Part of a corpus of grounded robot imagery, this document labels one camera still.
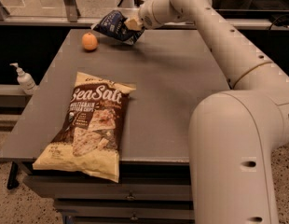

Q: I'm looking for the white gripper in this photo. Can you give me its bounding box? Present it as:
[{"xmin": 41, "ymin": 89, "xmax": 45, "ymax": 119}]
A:
[{"xmin": 124, "ymin": 0, "xmax": 161, "ymax": 31}]

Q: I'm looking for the blue chip bag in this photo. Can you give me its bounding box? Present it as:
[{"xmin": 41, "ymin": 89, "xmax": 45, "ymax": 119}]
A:
[{"xmin": 91, "ymin": 10, "xmax": 145, "ymax": 45}]

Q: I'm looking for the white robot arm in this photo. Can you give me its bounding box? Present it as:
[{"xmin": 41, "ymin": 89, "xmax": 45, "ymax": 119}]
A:
[{"xmin": 130, "ymin": 0, "xmax": 289, "ymax": 224}]

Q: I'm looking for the sea salt tortilla chip bag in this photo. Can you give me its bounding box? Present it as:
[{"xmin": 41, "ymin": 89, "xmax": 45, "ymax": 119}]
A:
[{"xmin": 33, "ymin": 72, "xmax": 135, "ymax": 182}]

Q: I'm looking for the orange fruit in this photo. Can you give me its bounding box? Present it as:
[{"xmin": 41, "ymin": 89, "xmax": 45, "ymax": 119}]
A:
[{"xmin": 81, "ymin": 33, "xmax": 98, "ymax": 50}]

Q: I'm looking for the grey drawer cabinet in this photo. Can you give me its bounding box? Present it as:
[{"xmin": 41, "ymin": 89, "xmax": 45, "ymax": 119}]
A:
[{"xmin": 0, "ymin": 30, "xmax": 227, "ymax": 224}]

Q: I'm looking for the white pump dispenser bottle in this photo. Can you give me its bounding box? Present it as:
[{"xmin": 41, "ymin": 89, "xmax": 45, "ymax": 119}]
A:
[{"xmin": 10, "ymin": 63, "xmax": 37, "ymax": 95}]

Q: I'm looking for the upper drawer knob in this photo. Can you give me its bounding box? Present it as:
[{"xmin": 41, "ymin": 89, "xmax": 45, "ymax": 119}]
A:
[{"xmin": 126, "ymin": 192, "xmax": 136, "ymax": 201}]

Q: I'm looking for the drawer knob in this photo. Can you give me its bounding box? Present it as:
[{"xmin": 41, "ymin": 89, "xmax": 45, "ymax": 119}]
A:
[
  {"xmin": 126, "ymin": 192, "xmax": 136, "ymax": 201},
  {"xmin": 130, "ymin": 214, "xmax": 139, "ymax": 221}
]

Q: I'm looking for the lower drawer knob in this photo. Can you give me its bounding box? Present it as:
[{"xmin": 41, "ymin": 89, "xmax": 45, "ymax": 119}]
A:
[{"xmin": 130, "ymin": 214, "xmax": 139, "ymax": 221}]

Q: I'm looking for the metal railing frame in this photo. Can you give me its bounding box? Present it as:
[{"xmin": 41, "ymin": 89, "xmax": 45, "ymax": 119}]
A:
[{"xmin": 0, "ymin": 0, "xmax": 289, "ymax": 29}]

